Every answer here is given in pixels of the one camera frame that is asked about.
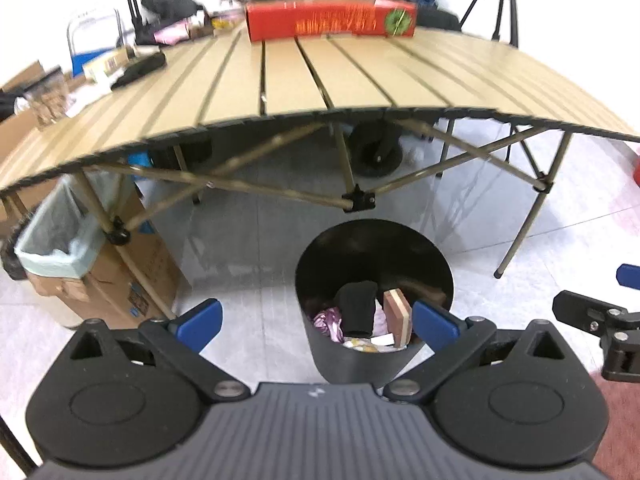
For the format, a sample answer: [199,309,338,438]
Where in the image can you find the pink brown scrub sponge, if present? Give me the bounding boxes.
[383,288,412,348]

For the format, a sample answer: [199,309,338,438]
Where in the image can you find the yellow white plush toy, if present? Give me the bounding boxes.
[342,338,396,353]

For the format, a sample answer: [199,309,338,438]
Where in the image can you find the black sock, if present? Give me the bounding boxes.
[111,51,166,91]
[334,281,378,338]

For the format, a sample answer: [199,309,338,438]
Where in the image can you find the pink satin scrunchie cloth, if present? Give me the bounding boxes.
[314,307,344,344]

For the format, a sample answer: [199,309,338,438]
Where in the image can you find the light pink fluffy towel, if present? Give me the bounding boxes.
[372,304,390,337]

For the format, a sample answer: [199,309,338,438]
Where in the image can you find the black round trash bin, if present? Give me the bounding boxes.
[295,219,454,388]

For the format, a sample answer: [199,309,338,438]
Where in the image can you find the red bucket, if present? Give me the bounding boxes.
[632,156,640,186]

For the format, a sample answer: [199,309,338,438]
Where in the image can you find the cardboard box with green liner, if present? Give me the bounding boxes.
[14,171,183,328]

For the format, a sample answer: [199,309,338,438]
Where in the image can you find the tan folding slat table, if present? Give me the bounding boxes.
[1,29,638,211]

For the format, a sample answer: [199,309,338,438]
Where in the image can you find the large cardboard box left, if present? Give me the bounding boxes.
[1,61,58,238]

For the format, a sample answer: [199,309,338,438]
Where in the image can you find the black sock on table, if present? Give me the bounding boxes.
[111,51,166,91]

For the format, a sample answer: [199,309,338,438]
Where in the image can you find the clear jar with black lid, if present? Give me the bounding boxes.
[24,67,68,127]

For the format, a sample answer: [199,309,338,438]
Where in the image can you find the yellow small carton box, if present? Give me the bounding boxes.
[82,47,136,81]

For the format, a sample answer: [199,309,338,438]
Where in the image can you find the blue folding cart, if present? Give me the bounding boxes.
[66,10,124,77]

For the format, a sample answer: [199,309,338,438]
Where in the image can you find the red cardboard fruit box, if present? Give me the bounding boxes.
[245,0,418,42]

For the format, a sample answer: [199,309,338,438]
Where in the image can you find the black trolley handle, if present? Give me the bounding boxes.
[127,0,144,44]

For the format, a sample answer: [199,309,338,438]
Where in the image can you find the black bag by wall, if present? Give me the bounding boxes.
[141,0,204,23]

